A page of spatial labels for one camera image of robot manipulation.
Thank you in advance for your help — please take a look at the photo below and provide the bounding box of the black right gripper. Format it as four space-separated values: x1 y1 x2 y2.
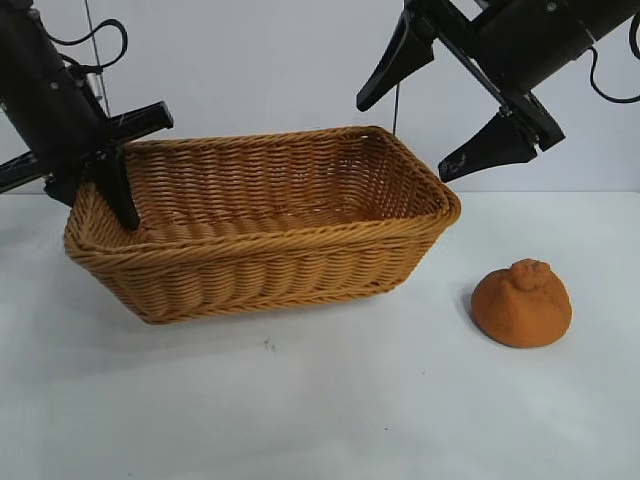
356 0 640 184

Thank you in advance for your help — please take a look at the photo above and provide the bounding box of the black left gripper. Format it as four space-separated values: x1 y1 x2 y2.
0 0 174 231

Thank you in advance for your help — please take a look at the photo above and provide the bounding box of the tan woven wicker basket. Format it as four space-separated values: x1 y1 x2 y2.
63 124 462 326

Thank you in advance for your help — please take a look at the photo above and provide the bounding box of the orange round bread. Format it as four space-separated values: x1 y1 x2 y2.
471 258 573 349

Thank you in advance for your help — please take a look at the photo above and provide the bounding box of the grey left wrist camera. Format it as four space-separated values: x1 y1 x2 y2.
74 63 105 115

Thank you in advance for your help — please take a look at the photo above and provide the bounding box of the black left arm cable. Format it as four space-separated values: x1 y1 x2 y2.
47 18 129 76

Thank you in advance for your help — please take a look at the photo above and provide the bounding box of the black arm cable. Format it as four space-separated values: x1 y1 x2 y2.
47 18 129 76
586 29 640 105

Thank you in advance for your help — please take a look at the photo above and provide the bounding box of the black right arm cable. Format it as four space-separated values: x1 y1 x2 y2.
586 29 640 105

